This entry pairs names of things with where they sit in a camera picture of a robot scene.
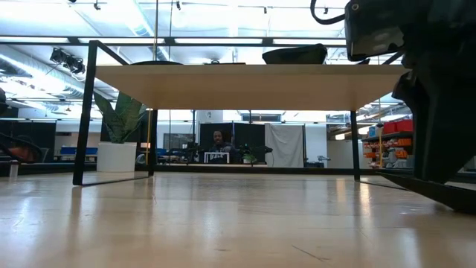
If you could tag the round ceiling fixture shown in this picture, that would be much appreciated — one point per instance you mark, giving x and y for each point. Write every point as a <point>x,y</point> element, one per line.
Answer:
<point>215,61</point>

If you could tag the black aluminium rig frame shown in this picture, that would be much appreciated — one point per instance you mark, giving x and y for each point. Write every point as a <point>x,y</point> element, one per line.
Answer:
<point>297,170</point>

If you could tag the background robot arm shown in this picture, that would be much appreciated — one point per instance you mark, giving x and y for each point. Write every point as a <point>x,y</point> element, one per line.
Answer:
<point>182,150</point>
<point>256,149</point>

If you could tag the white hanging sheet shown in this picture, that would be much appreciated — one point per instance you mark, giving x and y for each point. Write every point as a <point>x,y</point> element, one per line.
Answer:
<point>284,145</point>

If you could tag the snake plant in white pot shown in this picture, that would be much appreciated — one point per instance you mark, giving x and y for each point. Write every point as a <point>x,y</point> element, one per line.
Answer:
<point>117,156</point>

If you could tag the wooden riser shelf black legs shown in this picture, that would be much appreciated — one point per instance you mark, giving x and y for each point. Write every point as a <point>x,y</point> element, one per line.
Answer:
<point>249,87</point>

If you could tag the black partition panel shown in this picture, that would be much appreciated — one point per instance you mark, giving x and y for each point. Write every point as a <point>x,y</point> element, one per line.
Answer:
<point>245,134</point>

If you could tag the white frame stand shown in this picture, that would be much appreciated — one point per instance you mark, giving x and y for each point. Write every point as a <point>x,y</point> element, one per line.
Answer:
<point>215,152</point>

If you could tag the black leaf shaped plate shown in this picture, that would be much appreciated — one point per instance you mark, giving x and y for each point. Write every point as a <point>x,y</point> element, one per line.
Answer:
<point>156,63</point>

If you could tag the person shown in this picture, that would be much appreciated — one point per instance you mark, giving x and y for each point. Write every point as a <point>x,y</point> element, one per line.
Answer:
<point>219,139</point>

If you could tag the orange black office chair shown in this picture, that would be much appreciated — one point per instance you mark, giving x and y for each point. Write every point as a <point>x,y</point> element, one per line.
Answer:
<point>18,150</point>

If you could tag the small black square plate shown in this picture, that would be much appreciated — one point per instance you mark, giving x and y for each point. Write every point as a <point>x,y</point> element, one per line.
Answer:
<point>223,63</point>

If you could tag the black ceiling spotlight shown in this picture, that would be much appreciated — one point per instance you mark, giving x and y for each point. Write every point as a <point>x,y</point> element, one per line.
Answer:
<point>67,61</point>

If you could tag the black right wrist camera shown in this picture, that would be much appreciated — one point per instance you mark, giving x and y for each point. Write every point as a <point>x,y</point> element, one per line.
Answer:
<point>372,33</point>

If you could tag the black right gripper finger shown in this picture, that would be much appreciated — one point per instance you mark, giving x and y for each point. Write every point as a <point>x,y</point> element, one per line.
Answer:
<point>442,130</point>
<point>405,91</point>

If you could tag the shelving cart with storage bins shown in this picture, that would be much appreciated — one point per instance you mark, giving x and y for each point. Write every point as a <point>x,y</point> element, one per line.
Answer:
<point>394,128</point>

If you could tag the small white bottle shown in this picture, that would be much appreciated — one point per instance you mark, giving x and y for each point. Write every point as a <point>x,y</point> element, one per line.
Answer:
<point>13,169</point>

